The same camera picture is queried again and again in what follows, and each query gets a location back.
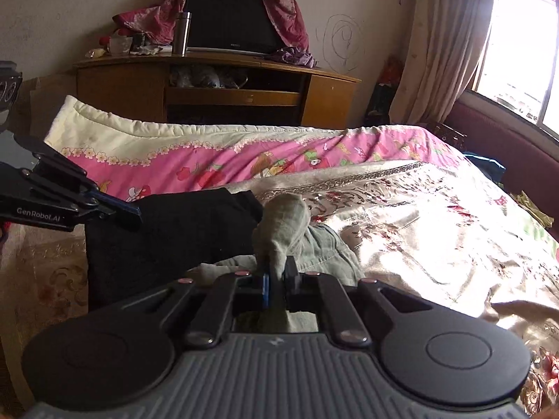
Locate crumpled plastic bags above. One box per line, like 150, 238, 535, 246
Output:
169, 65, 248, 90

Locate clear glass jar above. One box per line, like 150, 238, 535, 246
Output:
108, 35, 133, 56

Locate dark patterned cloth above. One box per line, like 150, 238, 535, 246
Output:
430, 123, 468, 149

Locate steel thermos flask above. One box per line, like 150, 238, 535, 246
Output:
171, 11, 192, 57

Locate grey-green pants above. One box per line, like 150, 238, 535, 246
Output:
198, 192, 366, 333

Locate gold floral bedspread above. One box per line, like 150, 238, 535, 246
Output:
0, 161, 559, 416

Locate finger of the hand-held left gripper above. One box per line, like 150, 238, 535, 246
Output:
84, 183, 143, 231

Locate yellow-green cloth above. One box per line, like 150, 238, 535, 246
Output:
514, 191, 556, 228

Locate purple crumpled cloth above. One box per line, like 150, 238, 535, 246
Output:
266, 46, 315, 69

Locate wooden television cabinet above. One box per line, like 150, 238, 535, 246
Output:
72, 49, 363, 130

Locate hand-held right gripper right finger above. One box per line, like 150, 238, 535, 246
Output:
284, 256, 421, 346

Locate pink cartoon quilt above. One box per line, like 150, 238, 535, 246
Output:
44, 95, 464, 204

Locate blue cloth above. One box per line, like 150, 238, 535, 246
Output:
464, 152, 506, 181

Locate maroon padded headboard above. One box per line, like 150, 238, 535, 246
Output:
440, 98, 559, 246

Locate beige curtain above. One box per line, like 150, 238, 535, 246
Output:
388, 0, 501, 128

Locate window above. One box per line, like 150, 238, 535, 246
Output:
465, 0, 559, 137

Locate red patterned cloth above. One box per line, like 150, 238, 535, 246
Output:
112, 0, 310, 53

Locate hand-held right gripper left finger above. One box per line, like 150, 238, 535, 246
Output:
144, 271, 271, 348

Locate black pants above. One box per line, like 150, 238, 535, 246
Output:
85, 187, 265, 311

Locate black television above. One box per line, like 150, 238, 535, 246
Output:
185, 0, 285, 56

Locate red and black bag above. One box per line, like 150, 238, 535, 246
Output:
364, 56, 405, 125

